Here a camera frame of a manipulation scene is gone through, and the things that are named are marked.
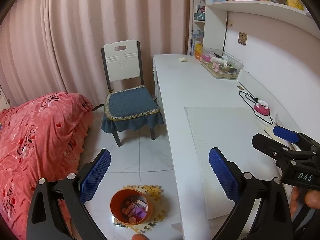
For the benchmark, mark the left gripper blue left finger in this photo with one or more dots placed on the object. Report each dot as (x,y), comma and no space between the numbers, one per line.
(91,174)

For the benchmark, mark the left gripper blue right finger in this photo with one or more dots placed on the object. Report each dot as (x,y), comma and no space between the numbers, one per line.
(227,174)

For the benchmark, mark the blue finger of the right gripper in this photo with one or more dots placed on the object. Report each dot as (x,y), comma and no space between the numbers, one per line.
(270,147)
(286,134)

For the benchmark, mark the purple silicone cup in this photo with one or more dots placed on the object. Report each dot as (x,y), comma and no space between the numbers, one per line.
(141,211)

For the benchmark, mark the orange trash bin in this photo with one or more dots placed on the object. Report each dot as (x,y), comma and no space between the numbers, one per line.
(124,202)

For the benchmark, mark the right bare hand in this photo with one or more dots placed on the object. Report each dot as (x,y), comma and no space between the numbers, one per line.
(311,199)

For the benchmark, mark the left hand in glove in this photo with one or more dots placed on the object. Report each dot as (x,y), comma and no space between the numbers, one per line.
(139,237)

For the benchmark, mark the open book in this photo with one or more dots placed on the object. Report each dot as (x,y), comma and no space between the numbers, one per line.
(284,121)

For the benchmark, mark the white woven placemat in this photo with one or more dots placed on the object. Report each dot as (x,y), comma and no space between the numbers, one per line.
(231,130)

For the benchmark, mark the pink mini iron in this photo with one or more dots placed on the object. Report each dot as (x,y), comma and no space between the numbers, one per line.
(262,107)

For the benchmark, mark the red bed cover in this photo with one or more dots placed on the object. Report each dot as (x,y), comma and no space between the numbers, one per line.
(42,138)

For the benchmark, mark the puzzle foam mat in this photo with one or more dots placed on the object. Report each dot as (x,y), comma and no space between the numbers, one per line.
(159,213)

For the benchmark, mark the clear organizer box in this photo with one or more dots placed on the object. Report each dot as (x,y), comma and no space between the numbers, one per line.
(220,64)

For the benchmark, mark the small cream eraser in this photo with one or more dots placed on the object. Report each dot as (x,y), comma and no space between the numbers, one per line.
(183,59)

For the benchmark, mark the white folding chair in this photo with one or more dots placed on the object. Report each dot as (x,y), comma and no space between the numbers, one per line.
(121,61)

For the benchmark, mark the pink curtain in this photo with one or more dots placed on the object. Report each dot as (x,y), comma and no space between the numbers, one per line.
(55,45)

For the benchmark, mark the wall socket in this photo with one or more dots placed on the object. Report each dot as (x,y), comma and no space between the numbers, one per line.
(242,38)

